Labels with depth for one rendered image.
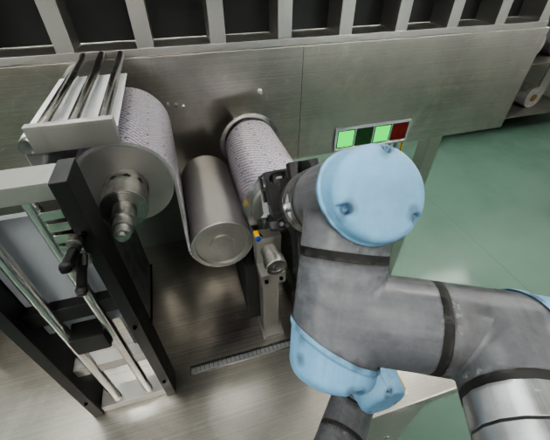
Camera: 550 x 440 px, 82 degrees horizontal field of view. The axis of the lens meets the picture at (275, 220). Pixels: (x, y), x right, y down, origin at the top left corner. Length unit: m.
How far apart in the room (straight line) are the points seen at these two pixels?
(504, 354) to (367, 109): 0.81
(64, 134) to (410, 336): 0.43
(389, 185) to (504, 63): 1.03
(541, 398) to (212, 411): 0.61
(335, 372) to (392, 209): 0.13
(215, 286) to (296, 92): 0.56
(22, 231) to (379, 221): 0.40
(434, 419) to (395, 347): 1.58
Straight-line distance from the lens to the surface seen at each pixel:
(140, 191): 0.49
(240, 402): 0.77
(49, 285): 0.55
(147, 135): 0.55
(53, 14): 0.81
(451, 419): 1.87
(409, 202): 0.24
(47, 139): 0.49
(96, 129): 0.47
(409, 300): 0.27
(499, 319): 0.29
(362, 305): 0.25
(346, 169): 0.22
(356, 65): 0.92
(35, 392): 0.92
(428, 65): 1.05
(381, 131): 1.04
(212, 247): 0.63
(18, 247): 0.50
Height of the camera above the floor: 1.62
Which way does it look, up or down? 41 degrees down
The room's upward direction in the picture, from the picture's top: straight up
